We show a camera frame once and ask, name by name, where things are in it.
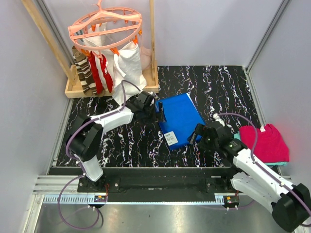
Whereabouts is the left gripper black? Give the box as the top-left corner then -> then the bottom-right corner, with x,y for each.
140,102 -> 166,126

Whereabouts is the blue plastic folder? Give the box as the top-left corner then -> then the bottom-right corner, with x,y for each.
155,93 -> 205,150

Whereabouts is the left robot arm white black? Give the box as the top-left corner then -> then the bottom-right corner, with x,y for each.
66,91 -> 166,192

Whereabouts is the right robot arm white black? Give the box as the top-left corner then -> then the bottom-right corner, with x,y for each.
188,122 -> 311,232

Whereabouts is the teal folded garment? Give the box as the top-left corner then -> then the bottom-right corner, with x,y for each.
234,133 -> 287,166

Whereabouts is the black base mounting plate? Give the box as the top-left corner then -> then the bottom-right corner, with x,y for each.
77,175 -> 237,193

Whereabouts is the black marble pattern mat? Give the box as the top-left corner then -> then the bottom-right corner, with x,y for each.
56,65 -> 265,168

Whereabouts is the red white striped sock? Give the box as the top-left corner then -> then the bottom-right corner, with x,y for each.
88,51 -> 113,95

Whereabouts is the pale pink hanging cloth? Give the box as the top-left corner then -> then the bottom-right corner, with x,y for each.
139,46 -> 152,70

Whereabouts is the white hanging towel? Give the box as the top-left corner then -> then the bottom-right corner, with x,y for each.
113,42 -> 147,105

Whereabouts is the pink folded t-shirt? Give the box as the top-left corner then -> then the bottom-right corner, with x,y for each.
239,124 -> 290,164

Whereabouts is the brown striped sock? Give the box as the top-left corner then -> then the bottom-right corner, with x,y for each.
71,46 -> 97,96

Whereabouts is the white cloth behind hanger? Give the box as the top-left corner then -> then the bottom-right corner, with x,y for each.
83,23 -> 106,47

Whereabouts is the pink round clip hanger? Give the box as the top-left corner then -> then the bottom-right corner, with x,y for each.
68,0 -> 142,58

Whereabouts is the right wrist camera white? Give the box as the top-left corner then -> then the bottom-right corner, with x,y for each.
213,114 -> 225,126

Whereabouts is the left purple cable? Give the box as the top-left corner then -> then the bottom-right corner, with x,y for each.
57,80 -> 144,229

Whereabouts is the purple cable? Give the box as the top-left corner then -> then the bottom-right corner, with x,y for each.
204,112 -> 311,226
57,80 -> 144,229

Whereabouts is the wooden rack frame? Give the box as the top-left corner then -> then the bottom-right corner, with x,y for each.
22,0 -> 159,99

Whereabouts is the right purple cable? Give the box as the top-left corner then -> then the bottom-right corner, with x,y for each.
204,112 -> 311,226

